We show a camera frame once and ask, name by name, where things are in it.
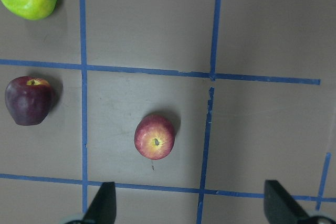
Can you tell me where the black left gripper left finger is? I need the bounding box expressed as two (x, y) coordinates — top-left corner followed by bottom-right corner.
(81, 182), (117, 224)

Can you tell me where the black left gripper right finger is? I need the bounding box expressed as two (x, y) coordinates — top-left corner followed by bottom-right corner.
(264, 180), (309, 224)

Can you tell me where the dark red apple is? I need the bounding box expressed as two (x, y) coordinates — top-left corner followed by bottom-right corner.
(5, 76), (55, 126)

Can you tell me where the red yellow apple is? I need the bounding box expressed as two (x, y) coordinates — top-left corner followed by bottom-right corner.
(134, 114), (175, 160)

